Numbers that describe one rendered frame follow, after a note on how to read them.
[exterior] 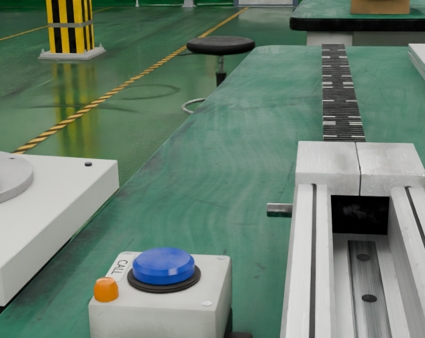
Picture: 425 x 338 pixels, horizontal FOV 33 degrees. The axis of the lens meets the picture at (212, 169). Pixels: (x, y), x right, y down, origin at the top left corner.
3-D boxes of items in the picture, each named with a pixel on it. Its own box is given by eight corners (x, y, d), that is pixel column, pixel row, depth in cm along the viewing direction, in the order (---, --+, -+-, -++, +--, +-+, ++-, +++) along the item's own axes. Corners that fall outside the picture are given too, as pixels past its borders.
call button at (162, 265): (141, 270, 49) (139, 243, 49) (199, 273, 49) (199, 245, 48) (127, 298, 46) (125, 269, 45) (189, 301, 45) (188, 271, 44)
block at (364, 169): (270, 237, 68) (271, 139, 65) (406, 243, 66) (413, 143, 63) (263, 281, 59) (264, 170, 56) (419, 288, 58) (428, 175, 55)
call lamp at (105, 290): (98, 290, 45) (97, 272, 45) (121, 291, 45) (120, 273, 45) (90, 301, 44) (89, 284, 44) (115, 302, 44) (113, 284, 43)
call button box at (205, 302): (124, 324, 53) (119, 245, 51) (256, 331, 52) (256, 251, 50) (92, 388, 46) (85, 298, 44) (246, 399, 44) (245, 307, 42)
